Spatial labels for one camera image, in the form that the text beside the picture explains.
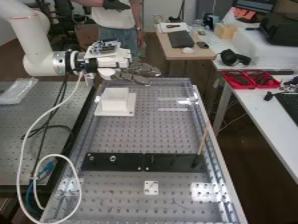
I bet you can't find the white cable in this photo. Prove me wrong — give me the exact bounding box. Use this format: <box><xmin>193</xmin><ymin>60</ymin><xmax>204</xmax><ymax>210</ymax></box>
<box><xmin>16</xmin><ymin>70</ymin><xmax>86</xmax><ymax>224</ymax></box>

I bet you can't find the black case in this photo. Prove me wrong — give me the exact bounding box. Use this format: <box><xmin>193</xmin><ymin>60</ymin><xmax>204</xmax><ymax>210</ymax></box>
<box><xmin>258</xmin><ymin>12</ymin><xmax>298</xmax><ymax>48</ymax></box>

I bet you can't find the black chair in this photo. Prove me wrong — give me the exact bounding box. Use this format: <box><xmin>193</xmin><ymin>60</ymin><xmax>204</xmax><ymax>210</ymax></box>
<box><xmin>45</xmin><ymin>0</ymin><xmax>93</xmax><ymax>42</ymax></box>

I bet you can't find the red tray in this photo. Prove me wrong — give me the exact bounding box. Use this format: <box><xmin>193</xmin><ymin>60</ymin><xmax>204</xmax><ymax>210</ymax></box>
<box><xmin>220</xmin><ymin>69</ymin><xmax>258</xmax><ymax>91</ymax></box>
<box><xmin>242</xmin><ymin>68</ymin><xmax>282</xmax><ymax>90</ymax></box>

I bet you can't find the small wooden box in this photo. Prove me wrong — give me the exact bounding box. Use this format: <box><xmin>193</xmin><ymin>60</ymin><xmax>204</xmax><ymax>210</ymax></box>
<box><xmin>213</xmin><ymin>22</ymin><xmax>238</xmax><ymax>41</ymax></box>

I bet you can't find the black cable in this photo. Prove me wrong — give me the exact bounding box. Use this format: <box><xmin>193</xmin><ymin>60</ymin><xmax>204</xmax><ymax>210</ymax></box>
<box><xmin>19</xmin><ymin>76</ymin><xmax>75</xmax><ymax>188</ymax></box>

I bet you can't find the white mouse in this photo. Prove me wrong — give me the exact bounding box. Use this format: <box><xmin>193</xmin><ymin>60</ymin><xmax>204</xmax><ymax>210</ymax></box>
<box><xmin>180</xmin><ymin>46</ymin><xmax>196</xmax><ymax>55</ymax></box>

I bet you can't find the dark screen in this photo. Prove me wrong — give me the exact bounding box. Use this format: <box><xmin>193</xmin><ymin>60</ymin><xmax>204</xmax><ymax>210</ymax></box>
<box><xmin>231</xmin><ymin>0</ymin><xmax>278</xmax><ymax>14</ymax></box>

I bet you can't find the clear box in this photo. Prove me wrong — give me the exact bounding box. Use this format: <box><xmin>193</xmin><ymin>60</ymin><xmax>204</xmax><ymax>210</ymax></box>
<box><xmin>40</xmin><ymin>77</ymin><xmax>249</xmax><ymax>224</ymax></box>

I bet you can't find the black keyboard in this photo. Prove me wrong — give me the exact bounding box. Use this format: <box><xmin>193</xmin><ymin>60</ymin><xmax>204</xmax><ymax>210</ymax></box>
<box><xmin>274</xmin><ymin>91</ymin><xmax>298</xmax><ymax>127</ymax></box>
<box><xmin>166</xmin><ymin>29</ymin><xmax>197</xmax><ymax>49</ymax></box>

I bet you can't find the thin stick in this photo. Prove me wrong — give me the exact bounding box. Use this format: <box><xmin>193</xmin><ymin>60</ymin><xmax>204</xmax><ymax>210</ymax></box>
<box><xmin>190</xmin><ymin>124</ymin><xmax>210</xmax><ymax>168</ymax></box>

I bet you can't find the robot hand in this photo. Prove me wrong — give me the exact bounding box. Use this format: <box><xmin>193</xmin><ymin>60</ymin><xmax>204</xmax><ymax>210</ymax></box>
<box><xmin>82</xmin><ymin>38</ymin><xmax>164</xmax><ymax>86</ymax></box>

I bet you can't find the blue cable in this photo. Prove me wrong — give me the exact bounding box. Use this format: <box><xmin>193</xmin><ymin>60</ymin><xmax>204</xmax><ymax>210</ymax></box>
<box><xmin>25</xmin><ymin>160</ymin><xmax>57</xmax><ymax>215</ymax></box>

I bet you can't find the person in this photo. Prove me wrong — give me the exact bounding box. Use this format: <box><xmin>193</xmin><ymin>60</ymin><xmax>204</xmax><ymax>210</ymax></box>
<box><xmin>71</xmin><ymin>0</ymin><xmax>148</xmax><ymax>61</ymax></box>

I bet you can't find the black plate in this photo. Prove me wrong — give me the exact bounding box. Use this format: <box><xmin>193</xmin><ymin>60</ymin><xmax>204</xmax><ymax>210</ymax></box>
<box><xmin>81</xmin><ymin>152</ymin><xmax>208</xmax><ymax>174</ymax></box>

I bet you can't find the white desk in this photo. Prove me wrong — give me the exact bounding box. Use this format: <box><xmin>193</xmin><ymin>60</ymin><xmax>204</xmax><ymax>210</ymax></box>
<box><xmin>206</xmin><ymin>6</ymin><xmax>298</xmax><ymax>73</ymax></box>
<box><xmin>212</xmin><ymin>71</ymin><xmax>298</xmax><ymax>186</ymax></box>

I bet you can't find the clear plastic bag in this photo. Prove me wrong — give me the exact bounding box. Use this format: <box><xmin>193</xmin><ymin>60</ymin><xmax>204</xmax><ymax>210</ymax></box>
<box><xmin>0</xmin><ymin>76</ymin><xmax>40</xmax><ymax>106</ymax></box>

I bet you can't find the brown wooden desk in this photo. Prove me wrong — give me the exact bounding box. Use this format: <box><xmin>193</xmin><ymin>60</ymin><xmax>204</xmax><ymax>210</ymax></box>
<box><xmin>153</xmin><ymin>22</ymin><xmax>220</xmax><ymax>80</ymax></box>

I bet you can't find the small white square plate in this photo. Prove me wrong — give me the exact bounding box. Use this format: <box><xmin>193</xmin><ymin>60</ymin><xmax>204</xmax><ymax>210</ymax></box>
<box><xmin>142</xmin><ymin>180</ymin><xmax>161</xmax><ymax>196</ymax></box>

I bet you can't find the small white box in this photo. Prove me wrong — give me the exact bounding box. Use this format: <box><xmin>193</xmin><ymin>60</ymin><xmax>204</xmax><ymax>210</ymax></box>
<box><xmin>93</xmin><ymin>86</ymin><xmax>138</xmax><ymax>118</ymax></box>

